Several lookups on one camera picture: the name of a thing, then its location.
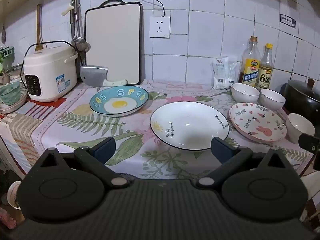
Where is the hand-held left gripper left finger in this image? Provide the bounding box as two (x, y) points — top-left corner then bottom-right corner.
(37, 137), (128, 188)

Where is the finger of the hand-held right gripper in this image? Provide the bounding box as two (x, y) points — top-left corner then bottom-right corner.
(299, 133), (320, 155)

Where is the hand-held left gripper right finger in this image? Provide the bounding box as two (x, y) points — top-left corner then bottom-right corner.
(197, 137), (290, 188)

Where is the white bowl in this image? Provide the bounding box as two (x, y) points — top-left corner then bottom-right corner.
(259, 89), (286, 111)
(231, 82), (261, 105)
(286, 113), (316, 144)

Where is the white plate with black rim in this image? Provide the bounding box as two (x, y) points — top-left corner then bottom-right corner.
(149, 101), (230, 151)

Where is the pink bunny print plate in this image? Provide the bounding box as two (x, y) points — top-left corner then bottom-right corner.
(229, 102), (287, 144)

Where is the blue fried egg plate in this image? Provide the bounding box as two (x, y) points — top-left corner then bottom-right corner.
(89, 86), (149, 117)

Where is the floral tablecloth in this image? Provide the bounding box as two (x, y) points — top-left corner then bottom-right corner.
(0, 79), (316, 178)

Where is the black pot with glass lid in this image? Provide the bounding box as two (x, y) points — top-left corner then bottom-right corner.
(284, 78), (320, 126)

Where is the steel cleaver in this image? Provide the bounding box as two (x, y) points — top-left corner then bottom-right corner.
(80, 66), (128, 88)

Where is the white salt bag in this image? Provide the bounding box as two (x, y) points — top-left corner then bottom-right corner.
(212, 56), (237, 90)

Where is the vinegar bottle with yellow cap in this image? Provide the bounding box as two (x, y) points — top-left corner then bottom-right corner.
(257, 43), (274, 91)

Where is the oil bottle with yellow label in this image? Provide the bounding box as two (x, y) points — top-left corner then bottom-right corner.
(239, 36), (261, 88)

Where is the white rice cooker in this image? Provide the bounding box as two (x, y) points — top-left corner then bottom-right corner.
(23, 41), (79, 103)

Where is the patterned plate under basket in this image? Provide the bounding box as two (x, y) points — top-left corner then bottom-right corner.
(0, 88), (28, 114)

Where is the white cup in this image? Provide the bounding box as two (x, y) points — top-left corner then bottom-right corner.
(7, 180), (23, 209)

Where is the cream cutting board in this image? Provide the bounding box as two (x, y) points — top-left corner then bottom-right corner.
(84, 0), (143, 86)

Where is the steel ladle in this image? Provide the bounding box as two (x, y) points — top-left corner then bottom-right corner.
(71, 0), (91, 53)

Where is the green plastic basket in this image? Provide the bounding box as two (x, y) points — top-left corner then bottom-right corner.
(0, 81), (22, 106)

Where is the wooden spatula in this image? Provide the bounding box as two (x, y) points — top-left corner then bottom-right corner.
(35, 4), (44, 52)

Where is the black wall sticker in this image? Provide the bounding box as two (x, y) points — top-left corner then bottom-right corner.
(280, 14), (298, 29)

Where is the white wall socket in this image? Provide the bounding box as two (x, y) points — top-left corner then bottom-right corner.
(149, 16), (171, 39)

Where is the white handled peeler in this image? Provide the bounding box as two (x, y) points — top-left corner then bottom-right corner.
(61, 1), (76, 17)

